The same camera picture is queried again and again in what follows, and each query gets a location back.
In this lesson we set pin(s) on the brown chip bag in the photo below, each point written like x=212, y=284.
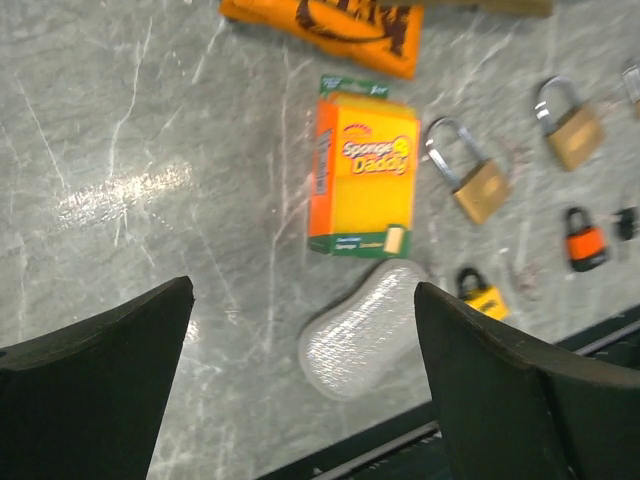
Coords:
x=527, y=8

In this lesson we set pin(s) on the orange green box on table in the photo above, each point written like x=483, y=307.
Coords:
x=364, y=169

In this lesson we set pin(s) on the large brass padlock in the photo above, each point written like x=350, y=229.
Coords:
x=578, y=134

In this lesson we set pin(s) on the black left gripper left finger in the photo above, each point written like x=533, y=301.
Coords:
x=87, y=401

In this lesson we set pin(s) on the small brass padlock front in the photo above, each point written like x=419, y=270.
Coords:
x=631, y=78

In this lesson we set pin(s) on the black keys bunch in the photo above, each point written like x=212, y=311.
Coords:
x=626, y=224

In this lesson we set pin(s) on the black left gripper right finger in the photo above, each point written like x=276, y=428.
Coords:
x=522, y=408

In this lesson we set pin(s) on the yellow black padlock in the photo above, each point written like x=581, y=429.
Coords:
x=479, y=294

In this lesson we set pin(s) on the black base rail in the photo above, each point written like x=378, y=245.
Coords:
x=418, y=444

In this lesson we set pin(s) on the brass padlock long shackle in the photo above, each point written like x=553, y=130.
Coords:
x=484, y=189

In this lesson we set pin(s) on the orange black padlock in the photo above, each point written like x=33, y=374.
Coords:
x=585, y=242

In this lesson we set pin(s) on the orange Reese's bag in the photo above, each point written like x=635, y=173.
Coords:
x=383, y=38

